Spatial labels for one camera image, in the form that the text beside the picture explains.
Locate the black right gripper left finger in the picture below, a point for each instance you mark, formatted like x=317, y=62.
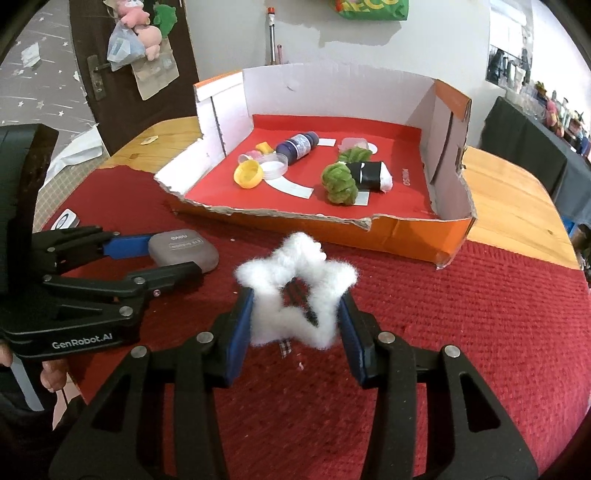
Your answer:
x=120, y=433

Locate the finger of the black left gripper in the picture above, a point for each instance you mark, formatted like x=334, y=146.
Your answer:
x=93, y=296
x=64, y=250

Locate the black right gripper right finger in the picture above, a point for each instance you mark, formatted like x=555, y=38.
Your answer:
x=470, y=435

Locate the grey earbuds case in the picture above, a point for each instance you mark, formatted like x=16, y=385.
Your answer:
x=182, y=246

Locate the white fluffy star clip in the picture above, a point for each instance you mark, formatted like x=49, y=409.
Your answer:
x=296, y=293

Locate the yellow plastic lid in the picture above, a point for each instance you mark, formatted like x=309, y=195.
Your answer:
x=248, y=174

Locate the clear round plastic lid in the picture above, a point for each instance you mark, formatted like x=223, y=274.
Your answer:
x=274, y=165

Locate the purple ink bottle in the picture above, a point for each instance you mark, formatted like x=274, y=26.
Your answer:
x=297, y=147

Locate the green fuzzy scrunchie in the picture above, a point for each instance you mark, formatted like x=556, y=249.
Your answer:
x=355, y=155
x=339, y=184

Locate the person left hand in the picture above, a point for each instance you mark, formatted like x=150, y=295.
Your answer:
x=53, y=375

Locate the white small device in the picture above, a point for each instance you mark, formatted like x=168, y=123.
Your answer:
x=66, y=220

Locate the red knitted table cloth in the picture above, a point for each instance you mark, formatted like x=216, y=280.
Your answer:
x=524, y=324

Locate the small white sticker tag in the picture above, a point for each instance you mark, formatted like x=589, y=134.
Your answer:
x=149, y=140

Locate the brown wooden door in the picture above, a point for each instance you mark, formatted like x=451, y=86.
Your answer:
x=114, y=97

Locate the small pink yellow bottle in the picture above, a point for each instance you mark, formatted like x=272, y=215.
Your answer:
x=262, y=152

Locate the pink plush toy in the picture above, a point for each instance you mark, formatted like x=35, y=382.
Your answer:
x=133, y=16

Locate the green plush toy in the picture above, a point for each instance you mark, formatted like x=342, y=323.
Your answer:
x=164, y=18

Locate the clear small plastic box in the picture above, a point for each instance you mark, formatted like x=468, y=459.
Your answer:
x=352, y=142

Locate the orange white cardboard box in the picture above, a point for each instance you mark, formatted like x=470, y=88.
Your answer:
x=416, y=124

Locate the dark cloth side table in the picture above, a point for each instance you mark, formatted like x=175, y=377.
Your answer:
x=520, y=139

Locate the green shopping bag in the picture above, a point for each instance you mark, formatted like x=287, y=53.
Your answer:
x=373, y=10

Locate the silver orange broom handle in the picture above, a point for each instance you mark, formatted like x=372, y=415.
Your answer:
x=271, y=22

